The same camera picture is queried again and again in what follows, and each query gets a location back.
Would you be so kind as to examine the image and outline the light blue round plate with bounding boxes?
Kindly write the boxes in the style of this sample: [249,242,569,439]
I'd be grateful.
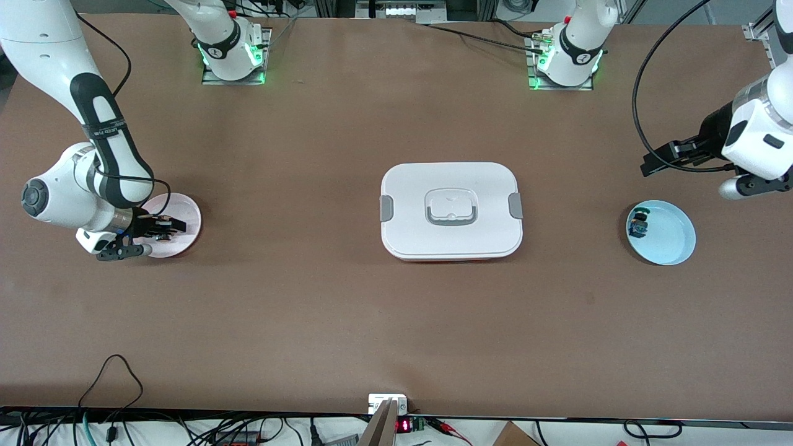
[626,199,696,266]

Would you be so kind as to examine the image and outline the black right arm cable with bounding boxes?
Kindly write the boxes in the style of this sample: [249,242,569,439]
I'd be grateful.
[74,12,173,248]

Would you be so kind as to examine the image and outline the red clip lead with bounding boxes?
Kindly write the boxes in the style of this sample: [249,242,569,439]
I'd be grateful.
[427,418,473,446]

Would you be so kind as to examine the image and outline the white lunch box grey clips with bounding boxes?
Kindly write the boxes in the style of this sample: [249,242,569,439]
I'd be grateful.
[379,162,524,263]

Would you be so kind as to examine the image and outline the grey equipment box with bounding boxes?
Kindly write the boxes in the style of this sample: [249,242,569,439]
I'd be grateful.
[356,0,448,20]

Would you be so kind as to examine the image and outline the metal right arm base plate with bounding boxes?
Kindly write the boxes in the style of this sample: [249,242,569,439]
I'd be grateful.
[201,27,273,86]

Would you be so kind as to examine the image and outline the teal cable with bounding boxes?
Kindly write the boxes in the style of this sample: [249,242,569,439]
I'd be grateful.
[73,412,95,446]

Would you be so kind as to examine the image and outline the aluminium extrusion frame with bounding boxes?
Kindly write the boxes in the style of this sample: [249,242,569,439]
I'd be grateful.
[742,9,782,68]

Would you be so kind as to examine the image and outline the small white socket box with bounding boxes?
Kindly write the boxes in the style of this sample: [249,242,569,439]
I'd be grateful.
[368,394,408,415]

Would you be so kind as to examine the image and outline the thin black looped cable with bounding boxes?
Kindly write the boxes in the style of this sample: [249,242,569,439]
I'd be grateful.
[77,354,145,410]

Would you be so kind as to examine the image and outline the long black table cable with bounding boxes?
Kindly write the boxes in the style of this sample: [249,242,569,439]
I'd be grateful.
[416,22,547,54]

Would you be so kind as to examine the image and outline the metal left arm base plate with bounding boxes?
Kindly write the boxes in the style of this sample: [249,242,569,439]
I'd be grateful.
[527,31,605,92]

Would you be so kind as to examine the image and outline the pink round plate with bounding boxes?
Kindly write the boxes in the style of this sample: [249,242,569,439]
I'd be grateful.
[138,193,203,259]

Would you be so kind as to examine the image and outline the grey metal camera post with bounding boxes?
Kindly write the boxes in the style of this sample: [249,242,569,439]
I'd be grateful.
[358,398,398,446]

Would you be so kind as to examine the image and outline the black coiled floor cable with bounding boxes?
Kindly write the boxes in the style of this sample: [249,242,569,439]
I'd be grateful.
[623,420,683,440]

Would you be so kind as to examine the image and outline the black power strip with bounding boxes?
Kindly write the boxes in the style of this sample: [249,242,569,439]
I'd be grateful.
[214,431,262,446]

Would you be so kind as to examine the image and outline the brown cardboard box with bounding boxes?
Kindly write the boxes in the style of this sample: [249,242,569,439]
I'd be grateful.
[493,421,540,446]

